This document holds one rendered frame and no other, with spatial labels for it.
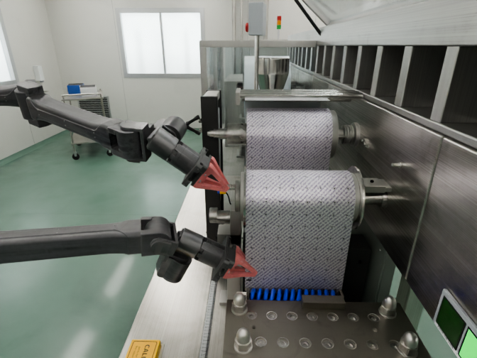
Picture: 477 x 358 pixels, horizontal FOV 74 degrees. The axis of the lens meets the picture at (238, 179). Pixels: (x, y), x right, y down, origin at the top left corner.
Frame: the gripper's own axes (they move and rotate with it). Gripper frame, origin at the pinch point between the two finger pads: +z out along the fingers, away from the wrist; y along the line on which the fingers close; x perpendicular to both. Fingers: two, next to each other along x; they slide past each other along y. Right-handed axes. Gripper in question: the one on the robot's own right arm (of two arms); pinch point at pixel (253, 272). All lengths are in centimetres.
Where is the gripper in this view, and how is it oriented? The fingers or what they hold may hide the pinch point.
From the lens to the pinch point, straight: 78.9
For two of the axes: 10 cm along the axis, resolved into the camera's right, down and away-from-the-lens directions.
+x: 4.7, -8.0, -3.6
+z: 8.8, 4.4, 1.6
